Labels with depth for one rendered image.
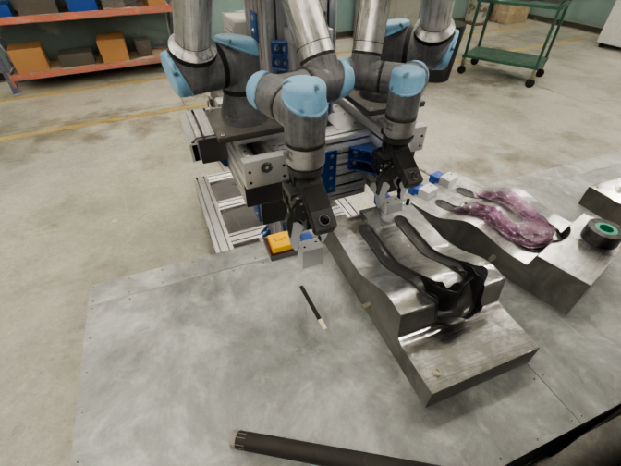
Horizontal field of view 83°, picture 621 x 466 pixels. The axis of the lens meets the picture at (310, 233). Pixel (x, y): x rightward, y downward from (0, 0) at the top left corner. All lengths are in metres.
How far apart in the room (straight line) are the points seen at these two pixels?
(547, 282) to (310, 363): 0.60
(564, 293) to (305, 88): 0.75
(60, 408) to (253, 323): 1.21
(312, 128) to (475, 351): 0.54
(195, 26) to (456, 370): 0.91
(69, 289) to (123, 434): 1.60
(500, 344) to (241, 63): 0.92
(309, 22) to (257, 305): 0.62
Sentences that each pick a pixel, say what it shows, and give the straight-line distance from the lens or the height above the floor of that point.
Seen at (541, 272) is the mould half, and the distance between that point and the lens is 1.01.
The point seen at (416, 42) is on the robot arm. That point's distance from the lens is 1.25.
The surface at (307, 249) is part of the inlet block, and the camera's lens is 0.78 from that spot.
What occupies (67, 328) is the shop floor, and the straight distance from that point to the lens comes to 2.15.
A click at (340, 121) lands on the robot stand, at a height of 0.95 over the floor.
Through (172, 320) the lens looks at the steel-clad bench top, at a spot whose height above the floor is 0.80.
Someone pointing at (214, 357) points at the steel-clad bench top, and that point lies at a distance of 0.82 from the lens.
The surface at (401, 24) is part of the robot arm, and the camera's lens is 1.27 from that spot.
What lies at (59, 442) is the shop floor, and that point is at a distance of 1.85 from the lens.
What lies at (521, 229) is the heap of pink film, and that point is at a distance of 1.08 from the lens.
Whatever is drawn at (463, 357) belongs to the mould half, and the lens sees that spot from 0.79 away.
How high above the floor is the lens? 1.50
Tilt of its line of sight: 41 degrees down
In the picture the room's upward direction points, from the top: straight up
